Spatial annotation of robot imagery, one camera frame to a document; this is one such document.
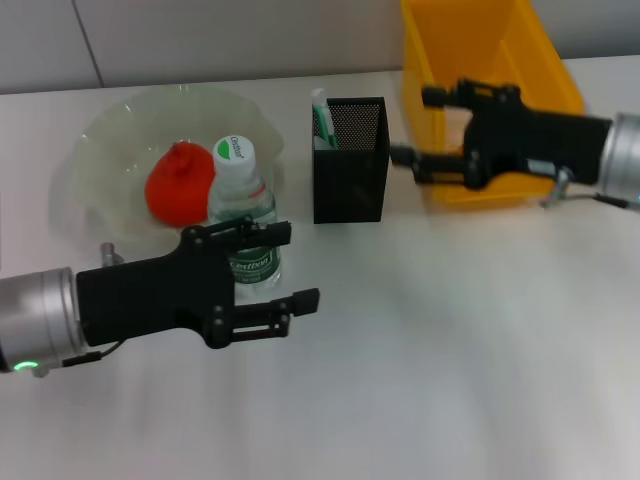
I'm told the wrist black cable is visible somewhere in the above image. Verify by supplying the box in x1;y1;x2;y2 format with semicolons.
549;191;640;210
62;339;124;366

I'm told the red orange fruit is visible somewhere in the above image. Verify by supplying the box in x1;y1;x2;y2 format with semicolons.
144;142;219;229

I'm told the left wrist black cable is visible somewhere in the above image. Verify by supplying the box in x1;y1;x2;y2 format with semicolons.
62;339;124;366

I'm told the green glass fruit plate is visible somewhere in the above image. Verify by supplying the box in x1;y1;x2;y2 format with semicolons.
73;83;286;246

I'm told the yellow plastic bin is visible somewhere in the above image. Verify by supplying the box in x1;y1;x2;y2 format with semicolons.
399;0;586;206

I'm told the green utility knife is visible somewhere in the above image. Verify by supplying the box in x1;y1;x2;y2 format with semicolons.
310;88;341;151

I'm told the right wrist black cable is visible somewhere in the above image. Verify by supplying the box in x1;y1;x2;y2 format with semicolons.
549;191;640;210

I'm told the clear green-label water bottle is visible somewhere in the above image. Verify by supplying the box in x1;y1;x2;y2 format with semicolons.
207;135;284;304

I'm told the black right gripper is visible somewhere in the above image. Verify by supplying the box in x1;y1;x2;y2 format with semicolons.
389;78;612;190

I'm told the black mesh pen holder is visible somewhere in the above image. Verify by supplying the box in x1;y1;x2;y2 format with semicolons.
311;96;391;225

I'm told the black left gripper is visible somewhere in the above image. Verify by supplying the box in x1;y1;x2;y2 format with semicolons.
75;219;321;349

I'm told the right wrist silver plug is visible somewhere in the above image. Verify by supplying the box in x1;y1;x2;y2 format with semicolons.
542;167;574;209

